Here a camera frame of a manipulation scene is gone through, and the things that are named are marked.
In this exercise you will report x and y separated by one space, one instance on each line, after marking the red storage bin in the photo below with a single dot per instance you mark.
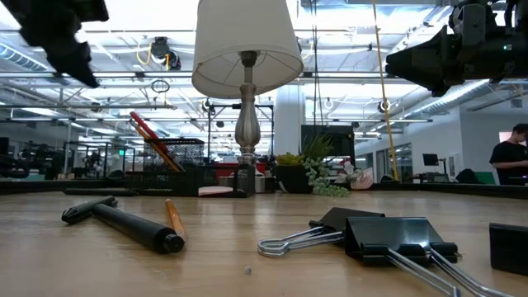
227 169

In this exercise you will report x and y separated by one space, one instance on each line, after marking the small black monitor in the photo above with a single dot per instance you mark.
431 159

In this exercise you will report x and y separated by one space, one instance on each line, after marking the black mesh desk organizer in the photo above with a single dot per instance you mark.
165 183

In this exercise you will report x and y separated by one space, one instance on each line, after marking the orange wooden pencil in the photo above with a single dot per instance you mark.
175 220
165 158

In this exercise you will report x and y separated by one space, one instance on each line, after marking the black pen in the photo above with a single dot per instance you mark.
136 229
82 212

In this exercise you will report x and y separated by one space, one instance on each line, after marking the pink sticky note pad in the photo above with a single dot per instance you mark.
214 190

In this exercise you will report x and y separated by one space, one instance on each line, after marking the black background workstation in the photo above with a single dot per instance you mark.
41 158

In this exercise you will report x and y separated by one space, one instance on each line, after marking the white shade silver table lamp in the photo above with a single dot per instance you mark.
247 41

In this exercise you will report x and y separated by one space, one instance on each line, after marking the green panel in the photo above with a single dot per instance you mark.
486 178

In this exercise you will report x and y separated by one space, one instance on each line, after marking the person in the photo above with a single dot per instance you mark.
509 161

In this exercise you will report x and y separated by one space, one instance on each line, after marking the black bag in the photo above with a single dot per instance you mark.
468 177

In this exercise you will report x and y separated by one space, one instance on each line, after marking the black screen panel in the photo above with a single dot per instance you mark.
342 144

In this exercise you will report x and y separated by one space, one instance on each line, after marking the black binder clip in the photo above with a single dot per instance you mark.
346 213
396 235

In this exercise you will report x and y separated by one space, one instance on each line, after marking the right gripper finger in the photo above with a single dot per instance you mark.
425 62

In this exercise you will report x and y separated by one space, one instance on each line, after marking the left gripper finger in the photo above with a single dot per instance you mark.
72 59

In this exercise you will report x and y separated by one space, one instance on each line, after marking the black box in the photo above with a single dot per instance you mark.
509 247

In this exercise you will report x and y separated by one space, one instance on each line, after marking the potted succulent plant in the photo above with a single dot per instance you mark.
293 179

